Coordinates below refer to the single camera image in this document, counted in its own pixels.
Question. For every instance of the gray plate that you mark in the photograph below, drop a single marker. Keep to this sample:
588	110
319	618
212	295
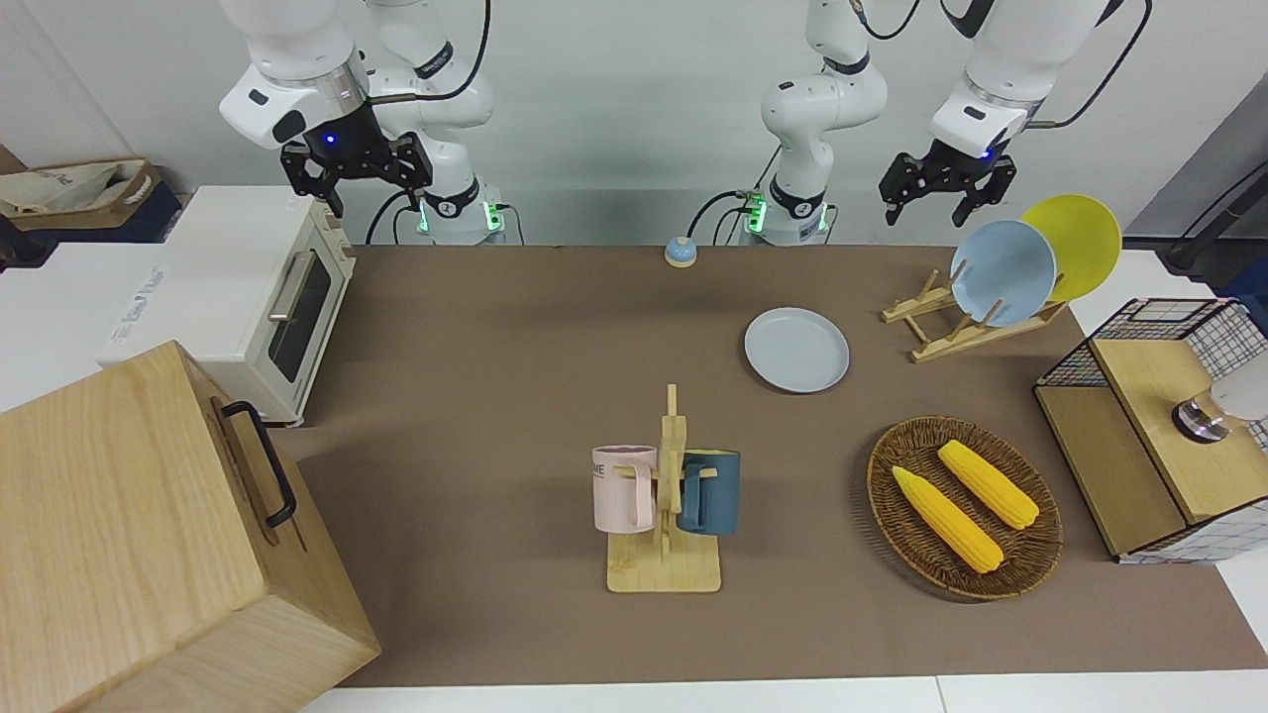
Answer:
797	350

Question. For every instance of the light blue plate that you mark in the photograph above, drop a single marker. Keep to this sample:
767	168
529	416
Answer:
1001	272

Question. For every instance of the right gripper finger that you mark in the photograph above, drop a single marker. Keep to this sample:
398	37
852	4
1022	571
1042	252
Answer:
332	203
416	163

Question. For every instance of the yellow plate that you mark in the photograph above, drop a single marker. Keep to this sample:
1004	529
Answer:
1088	238

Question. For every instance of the brown cardboard box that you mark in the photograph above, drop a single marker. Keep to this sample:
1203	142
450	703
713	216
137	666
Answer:
59	193

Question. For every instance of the dark blue mug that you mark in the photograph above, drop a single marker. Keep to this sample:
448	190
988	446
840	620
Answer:
715	492

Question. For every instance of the brown wicker basket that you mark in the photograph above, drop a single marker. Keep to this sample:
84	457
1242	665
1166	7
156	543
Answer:
897	535

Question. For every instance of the blue call bell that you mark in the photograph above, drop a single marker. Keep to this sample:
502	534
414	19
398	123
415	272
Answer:
681	253

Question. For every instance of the yellow corn cob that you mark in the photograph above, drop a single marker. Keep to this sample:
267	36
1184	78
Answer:
991	485
946	520

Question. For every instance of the wooden plate rack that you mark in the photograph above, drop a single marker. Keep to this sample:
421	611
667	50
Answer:
951	342

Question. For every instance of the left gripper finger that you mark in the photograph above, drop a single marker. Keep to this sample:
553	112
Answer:
971	206
892	211

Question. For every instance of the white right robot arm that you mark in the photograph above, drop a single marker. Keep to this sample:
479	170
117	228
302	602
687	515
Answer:
297	59

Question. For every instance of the wooden mug tree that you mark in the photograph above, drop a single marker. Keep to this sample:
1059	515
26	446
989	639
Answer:
664	574

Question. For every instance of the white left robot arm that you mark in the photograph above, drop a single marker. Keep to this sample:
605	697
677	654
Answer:
822	99

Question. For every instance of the pink mug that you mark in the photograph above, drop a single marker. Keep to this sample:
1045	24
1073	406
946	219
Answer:
619	490

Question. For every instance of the brown table mat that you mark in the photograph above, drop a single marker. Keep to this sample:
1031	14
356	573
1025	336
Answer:
495	396

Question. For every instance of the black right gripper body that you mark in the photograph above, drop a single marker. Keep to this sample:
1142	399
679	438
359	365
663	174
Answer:
342	149

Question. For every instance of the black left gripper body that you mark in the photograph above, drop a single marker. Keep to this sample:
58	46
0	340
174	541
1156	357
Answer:
946	170

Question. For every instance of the wooden cabinet box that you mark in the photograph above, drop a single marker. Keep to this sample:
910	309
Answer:
119	555

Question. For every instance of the black stand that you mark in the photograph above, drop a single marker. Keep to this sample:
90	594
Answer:
1214	223

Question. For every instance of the white toaster oven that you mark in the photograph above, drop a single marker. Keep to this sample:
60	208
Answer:
228	277

